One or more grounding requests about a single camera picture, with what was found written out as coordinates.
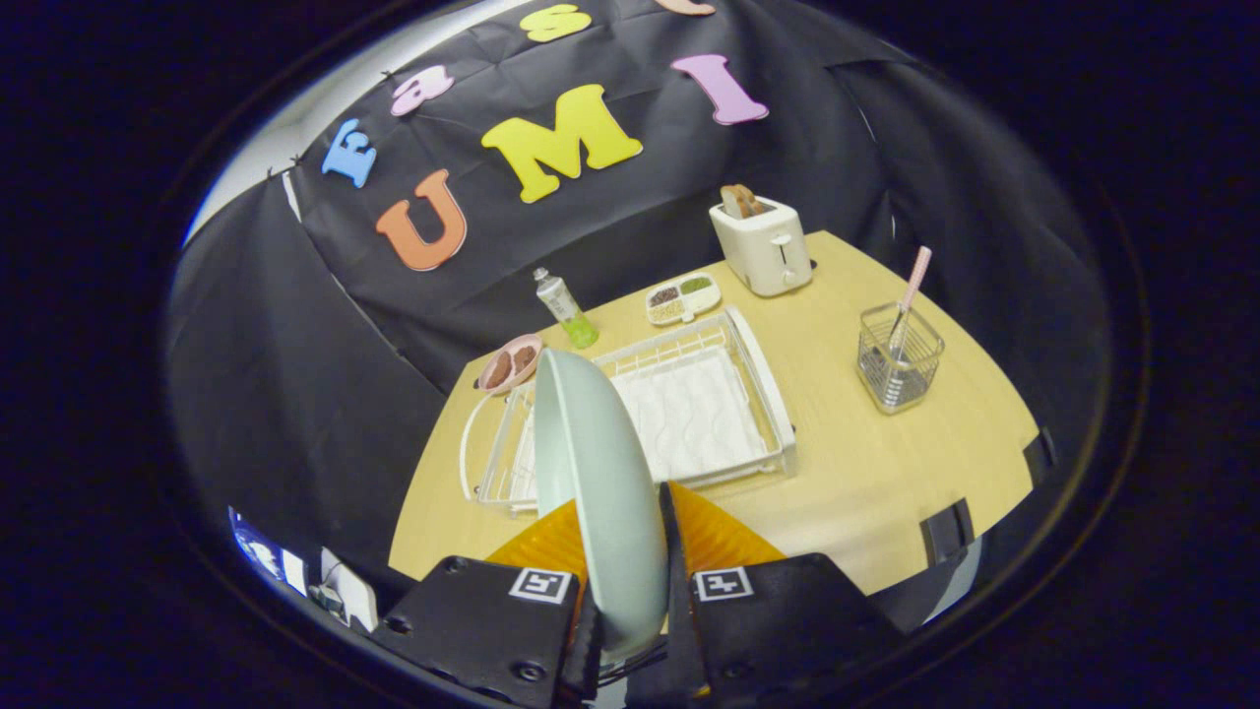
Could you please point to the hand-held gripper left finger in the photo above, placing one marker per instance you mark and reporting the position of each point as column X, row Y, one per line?
column 482, row 630

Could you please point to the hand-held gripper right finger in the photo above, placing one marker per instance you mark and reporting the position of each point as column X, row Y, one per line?
column 778, row 630

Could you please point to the pale green plate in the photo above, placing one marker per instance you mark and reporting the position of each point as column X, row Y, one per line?
column 610, row 492

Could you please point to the black table clamp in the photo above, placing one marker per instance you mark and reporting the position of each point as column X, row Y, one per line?
column 1039, row 455
column 947, row 532

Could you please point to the pink bowl with sausages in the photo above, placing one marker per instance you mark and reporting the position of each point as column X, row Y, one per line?
column 510, row 366

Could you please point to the clear bottle green liquid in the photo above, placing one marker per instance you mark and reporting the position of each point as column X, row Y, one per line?
column 566, row 305

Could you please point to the white divided spice tray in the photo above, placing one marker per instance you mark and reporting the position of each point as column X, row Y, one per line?
column 681, row 298

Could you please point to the cream toaster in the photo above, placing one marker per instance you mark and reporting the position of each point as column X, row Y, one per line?
column 763, row 251

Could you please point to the toast slices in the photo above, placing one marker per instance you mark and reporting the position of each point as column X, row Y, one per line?
column 742, row 200

